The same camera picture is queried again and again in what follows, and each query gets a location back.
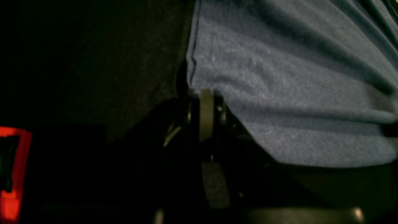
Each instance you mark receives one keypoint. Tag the black table cloth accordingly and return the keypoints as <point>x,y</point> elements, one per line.
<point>78,74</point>

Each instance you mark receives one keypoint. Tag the blue-grey t-shirt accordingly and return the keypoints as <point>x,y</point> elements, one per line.
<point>313,81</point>

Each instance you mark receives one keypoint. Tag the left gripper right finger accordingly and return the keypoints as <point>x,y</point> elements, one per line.
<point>245,185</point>

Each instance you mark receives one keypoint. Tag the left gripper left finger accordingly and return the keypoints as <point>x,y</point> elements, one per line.
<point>148,172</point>

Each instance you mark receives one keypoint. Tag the orange clamp far left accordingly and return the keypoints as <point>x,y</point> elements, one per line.
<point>15,147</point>

